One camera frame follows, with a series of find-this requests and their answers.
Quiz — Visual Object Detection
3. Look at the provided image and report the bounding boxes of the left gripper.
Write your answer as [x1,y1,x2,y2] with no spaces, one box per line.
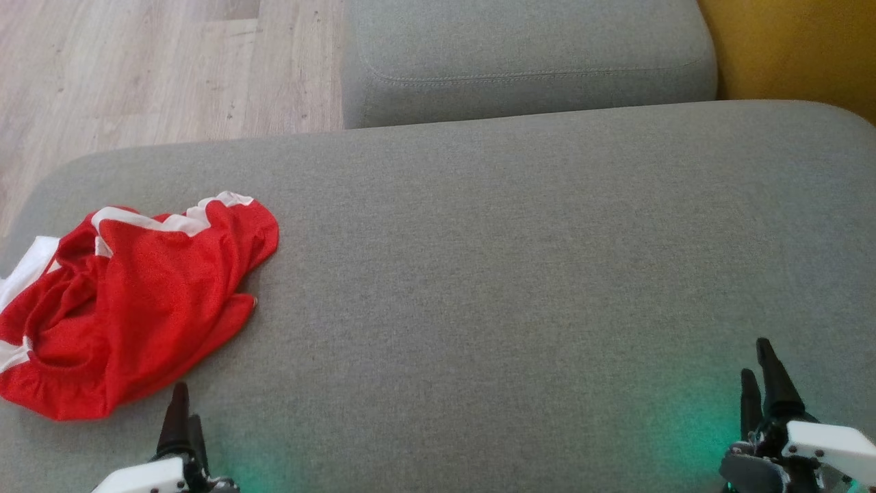
[92,381,240,493]

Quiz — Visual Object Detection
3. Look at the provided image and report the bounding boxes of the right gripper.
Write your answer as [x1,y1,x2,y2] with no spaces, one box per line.
[719,338,876,493]

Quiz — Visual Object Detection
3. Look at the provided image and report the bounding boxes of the red white basketball jersey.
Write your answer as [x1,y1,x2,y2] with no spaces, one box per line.
[0,191,280,421]

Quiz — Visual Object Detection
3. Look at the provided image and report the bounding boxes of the large grey sofa ottoman cushion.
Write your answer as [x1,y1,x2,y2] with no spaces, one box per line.
[0,99,876,493]

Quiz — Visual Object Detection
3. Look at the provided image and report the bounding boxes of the large yellow sofa back cushion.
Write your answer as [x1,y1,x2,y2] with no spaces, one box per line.
[697,0,876,125]

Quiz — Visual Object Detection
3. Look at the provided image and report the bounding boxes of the grey sofa seat cushion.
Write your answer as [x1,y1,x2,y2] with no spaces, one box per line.
[341,0,718,129]

